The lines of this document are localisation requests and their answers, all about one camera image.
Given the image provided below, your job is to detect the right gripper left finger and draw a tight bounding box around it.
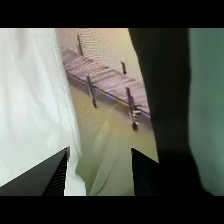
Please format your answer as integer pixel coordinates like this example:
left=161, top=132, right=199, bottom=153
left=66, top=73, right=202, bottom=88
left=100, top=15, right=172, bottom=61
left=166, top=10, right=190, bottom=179
left=0, top=145, right=71, bottom=197

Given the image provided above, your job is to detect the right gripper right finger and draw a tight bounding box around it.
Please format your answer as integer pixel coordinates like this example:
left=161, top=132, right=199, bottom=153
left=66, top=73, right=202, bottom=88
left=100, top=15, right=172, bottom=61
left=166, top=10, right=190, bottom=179
left=130, top=147, right=161, bottom=197

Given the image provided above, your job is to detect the white garment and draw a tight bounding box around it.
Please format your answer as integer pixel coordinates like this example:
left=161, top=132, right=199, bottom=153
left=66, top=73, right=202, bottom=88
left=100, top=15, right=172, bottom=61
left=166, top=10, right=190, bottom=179
left=0, top=27, right=87, bottom=197

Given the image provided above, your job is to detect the green garment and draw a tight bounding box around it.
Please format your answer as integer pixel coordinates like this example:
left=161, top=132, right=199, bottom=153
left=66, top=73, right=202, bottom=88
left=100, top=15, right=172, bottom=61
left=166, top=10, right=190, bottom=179
left=187, top=27, right=224, bottom=197

